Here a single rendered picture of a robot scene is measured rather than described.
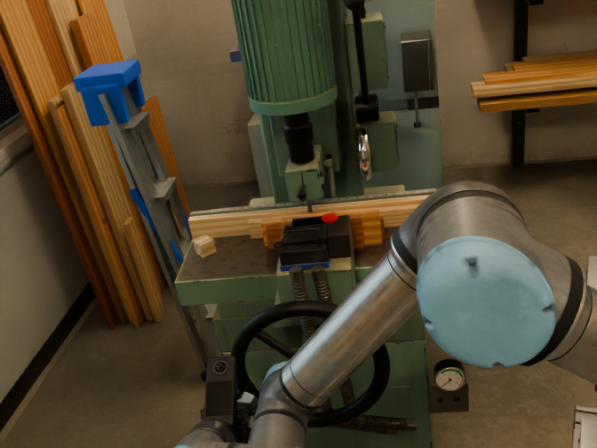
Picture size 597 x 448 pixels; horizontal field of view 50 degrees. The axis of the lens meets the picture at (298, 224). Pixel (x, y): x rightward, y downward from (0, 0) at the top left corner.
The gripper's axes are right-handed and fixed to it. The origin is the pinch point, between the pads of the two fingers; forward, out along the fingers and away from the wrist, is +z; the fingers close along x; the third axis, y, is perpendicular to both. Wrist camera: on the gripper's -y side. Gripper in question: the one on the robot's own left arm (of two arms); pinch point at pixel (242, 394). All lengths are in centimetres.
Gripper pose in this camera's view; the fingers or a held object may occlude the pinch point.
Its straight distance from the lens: 116.5
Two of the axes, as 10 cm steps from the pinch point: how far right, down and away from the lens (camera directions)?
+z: 1.3, 0.1, 9.9
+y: 0.8, 10.0, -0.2
